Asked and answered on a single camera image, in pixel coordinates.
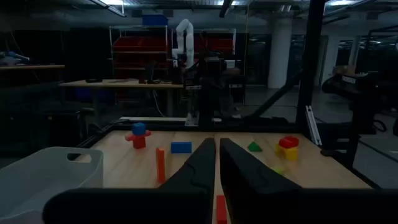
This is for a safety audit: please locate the wooden workbench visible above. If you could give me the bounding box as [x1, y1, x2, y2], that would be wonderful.
[58, 78, 185, 119]

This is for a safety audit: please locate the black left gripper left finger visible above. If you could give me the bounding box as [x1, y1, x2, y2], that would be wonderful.
[157, 138, 216, 191]

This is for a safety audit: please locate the clear plastic bin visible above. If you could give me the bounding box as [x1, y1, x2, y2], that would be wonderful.
[0, 146, 104, 224]

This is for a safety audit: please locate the red long block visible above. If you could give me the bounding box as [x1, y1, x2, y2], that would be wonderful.
[216, 195, 228, 224]
[124, 130, 152, 143]

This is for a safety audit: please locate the blue storage bin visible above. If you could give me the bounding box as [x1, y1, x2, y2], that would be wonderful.
[142, 14, 169, 27]

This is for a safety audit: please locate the black robot station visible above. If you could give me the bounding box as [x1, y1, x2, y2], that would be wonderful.
[321, 70, 398, 156]

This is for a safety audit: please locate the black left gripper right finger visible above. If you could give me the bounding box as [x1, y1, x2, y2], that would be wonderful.
[220, 138, 302, 191]

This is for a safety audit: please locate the wooden wall shelf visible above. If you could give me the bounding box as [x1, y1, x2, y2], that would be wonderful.
[0, 63, 66, 71]

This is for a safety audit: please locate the white round pillar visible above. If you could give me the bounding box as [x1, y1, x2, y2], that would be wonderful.
[321, 34, 338, 85]
[267, 15, 294, 90]

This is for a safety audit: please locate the small green block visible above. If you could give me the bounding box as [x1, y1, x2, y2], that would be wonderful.
[247, 141, 263, 153]

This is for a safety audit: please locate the orange long block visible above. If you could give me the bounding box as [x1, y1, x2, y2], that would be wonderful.
[155, 147, 167, 184]

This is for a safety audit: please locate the blue long block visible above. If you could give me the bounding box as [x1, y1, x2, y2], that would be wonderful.
[170, 141, 193, 154]

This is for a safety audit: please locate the metal rack with red bins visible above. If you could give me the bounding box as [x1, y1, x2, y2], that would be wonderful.
[108, 24, 237, 82]

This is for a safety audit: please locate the red and yellow block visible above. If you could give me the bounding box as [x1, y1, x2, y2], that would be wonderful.
[274, 143, 299, 162]

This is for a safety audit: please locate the silver aluminium extrusion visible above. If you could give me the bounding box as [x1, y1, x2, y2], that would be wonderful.
[304, 105, 323, 146]

